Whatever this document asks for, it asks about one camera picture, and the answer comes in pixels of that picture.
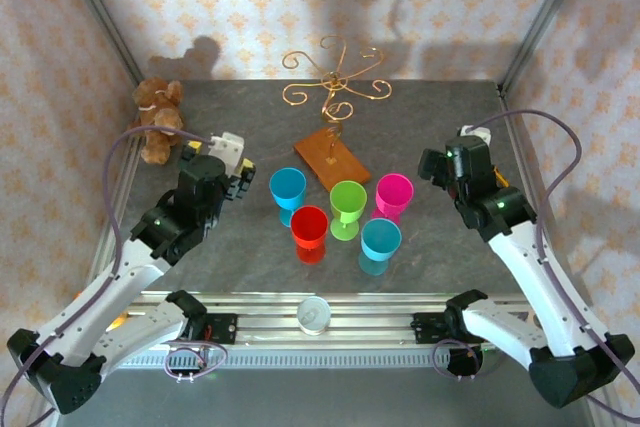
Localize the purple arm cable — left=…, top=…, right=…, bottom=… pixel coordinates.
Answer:
left=0, top=126, right=216, bottom=427
left=469, top=109, right=640, bottom=423

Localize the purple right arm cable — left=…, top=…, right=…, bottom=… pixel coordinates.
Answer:
left=469, top=109, right=640, bottom=423

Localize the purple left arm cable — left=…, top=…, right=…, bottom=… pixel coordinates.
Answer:
left=0, top=126, right=216, bottom=427

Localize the aluminium side rail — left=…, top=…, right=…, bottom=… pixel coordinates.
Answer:
left=74, top=139, right=144, bottom=298
left=498, top=82, right=624, bottom=427

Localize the light blue wine glass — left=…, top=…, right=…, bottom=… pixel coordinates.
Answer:
left=357, top=218, right=404, bottom=277

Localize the green wine glass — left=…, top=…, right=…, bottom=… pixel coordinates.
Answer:
left=328, top=180, right=369, bottom=242

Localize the slotted grey cable duct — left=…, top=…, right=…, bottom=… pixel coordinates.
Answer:
left=119, top=349, right=501, bottom=369

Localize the pink wine glass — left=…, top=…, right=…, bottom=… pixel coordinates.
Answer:
left=372, top=173, right=415, bottom=226

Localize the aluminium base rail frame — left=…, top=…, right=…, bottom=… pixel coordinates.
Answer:
left=114, top=289, right=541, bottom=351

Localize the aluminium corner post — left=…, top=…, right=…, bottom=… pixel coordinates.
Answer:
left=53, top=0, right=146, bottom=88
left=498, top=0, right=596, bottom=93

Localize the brown teddy bear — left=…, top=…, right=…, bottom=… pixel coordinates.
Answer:
left=125, top=76, right=186, bottom=166

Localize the gold wire rack, wooden base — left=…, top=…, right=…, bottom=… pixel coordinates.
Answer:
left=281, top=35, right=394, bottom=193

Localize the red wine glass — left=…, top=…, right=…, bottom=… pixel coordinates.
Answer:
left=289, top=204, right=330, bottom=265

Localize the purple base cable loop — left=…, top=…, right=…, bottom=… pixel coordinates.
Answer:
left=163, top=339, right=229, bottom=383
left=432, top=338, right=506, bottom=382

